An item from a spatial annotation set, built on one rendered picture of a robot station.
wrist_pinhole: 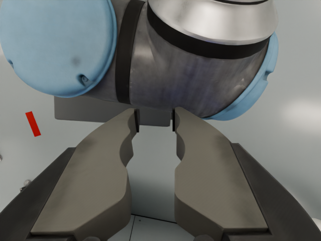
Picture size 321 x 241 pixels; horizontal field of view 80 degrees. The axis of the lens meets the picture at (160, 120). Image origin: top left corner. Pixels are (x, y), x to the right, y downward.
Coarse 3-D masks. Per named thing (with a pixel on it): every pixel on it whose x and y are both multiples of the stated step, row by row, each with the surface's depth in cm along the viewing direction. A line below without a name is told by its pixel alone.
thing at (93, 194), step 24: (120, 120) 11; (96, 144) 9; (120, 144) 9; (72, 168) 8; (96, 168) 8; (120, 168) 8; (72, 192) 7; (96, 192) 7; (120, 192) 7; (48, 216) 6; (72, 216) 6; (96, 216) 6; (120, 216) 7
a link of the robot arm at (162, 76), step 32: (160, 0) 15; (192, 0) 14; (224, 0) 13; (256, 0) 13; (160, 32) 16; (192, 32) 14; (224, 32) 14; (256, 32) 14; (160, 64) 18; (192, 64) 16; (224, 64) 16; (256, 64) 18; (160, 96) 20; (192, 96) 19; (224, 96) 19; (256, 96) 19
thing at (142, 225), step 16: (128, 224) 113; (144, 224) 116; (160, 224) 119; (176, 224) 122; (112, 240) 99; (128, 240) 102; (144, 240) 104; (160, 240) 106; (176, 240) 109; (192, 240) 111
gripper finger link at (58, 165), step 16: (64, 160) 8; (48, 176) 7; (32, 192) 7; (48, 192) 7; (16, 208) 6; (32, 208) 6; (0, 224) 6; (16, 224) 6; (32, 224) 6; (0, 240) 5; (16, 240) 5; (32, 240) 5; (48, 240) 5; (64, 240) 5
